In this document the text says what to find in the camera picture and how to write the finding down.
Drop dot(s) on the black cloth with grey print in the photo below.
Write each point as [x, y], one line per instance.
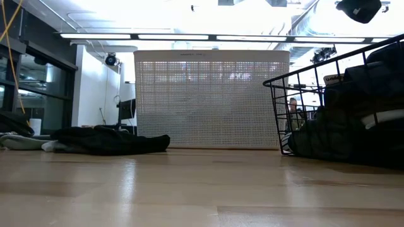
[378, 91]

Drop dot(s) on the grey and black shorts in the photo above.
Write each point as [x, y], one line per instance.
[328, 135]

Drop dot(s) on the plain black cloth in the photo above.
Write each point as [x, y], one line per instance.
[110, 140]

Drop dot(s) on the white cloth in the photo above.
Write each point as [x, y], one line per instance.
[50, 146]

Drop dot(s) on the white perforated plastic basket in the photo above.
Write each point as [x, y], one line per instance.
[211, 101]

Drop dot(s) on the ceiling light bar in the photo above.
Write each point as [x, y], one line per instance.
[173, 37]

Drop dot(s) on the black background monitor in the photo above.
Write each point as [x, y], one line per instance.
[127, 108]

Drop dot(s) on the white paper roll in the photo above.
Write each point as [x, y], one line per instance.
[35, 126]

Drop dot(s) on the sage green cloth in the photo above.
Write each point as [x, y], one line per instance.
[22, 142]

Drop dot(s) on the black ceiling camera cluster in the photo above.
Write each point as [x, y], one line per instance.
[323, 54]

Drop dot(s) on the round black wall camera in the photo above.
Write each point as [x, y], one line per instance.
[110, 59]

